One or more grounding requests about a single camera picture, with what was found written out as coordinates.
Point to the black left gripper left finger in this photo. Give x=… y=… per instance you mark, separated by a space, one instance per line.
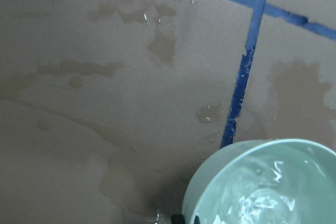
x=177 y=219

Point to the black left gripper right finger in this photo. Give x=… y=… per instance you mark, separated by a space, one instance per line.
x=196 y=220

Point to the mint green bowl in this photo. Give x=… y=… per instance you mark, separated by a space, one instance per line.
x=280 y=181

